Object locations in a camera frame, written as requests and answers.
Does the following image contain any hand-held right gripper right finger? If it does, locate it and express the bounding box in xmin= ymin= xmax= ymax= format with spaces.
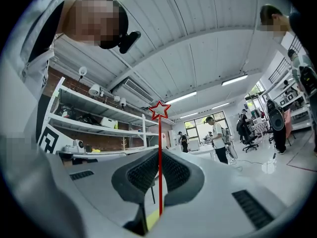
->
xmin=161 ymin=149 xmax=206 ymax=207

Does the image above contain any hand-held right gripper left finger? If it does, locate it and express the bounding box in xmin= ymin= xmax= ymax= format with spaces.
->
xmin=111 ymin=148 xmax=159 ymax=236

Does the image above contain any red star stick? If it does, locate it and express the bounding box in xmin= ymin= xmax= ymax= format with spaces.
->
xmin=148 ymin=100 xmax=171 ymax=217

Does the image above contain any white table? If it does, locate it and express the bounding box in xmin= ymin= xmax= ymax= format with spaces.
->
xmin=187 ymin=144 xmax=216 ymax=161

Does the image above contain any dark framed window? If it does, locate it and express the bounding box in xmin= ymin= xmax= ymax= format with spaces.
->
xmin=184 ymin=111 xmax=230 ymax=145

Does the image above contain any long white metal shelf rack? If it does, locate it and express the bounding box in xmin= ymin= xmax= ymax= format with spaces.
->
xmin=39 ymin=76 xmax=173 ymax=156

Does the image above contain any white storage box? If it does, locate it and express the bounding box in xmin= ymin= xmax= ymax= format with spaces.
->
xmin=100 ymin=117 xmax=119 ymax=129

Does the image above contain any black office chair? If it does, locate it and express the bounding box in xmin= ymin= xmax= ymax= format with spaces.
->
xmin=240 ymin=126 xmax=260 ymax=154

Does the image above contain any white ceiling air conditioner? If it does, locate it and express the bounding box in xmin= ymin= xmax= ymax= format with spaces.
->
xmin=110 ymin=76 xmax=156 ymax=109

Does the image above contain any round white spotlight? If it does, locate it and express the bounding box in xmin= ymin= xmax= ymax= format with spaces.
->
xmin=78 ymin=66 xmax=88 ymax=82

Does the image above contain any white shelf rack with boxes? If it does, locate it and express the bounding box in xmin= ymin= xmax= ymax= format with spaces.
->
xmin=271 ymin=67 xmax=313 ymax=131

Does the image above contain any person's head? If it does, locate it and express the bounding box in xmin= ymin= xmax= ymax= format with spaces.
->
xmin=55 ymin=0 xmax=129 ymax=50

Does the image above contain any person's light grey shirt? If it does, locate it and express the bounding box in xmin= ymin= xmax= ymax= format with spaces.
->
xmin=0 ymin=0 xmax=72 ymax=143

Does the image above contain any black floor cable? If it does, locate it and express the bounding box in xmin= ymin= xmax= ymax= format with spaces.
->
xmin=229 ymin=152 xmax=277 ymax=172

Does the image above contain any white camera device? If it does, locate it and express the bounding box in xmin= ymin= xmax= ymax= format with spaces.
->
xmin=64 ymin=139 xmax=85 ymax=154

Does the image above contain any black head-mounted camera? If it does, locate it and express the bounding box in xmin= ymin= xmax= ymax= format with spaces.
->
xmin=118 ymin=30 xmax=142 ymax=55

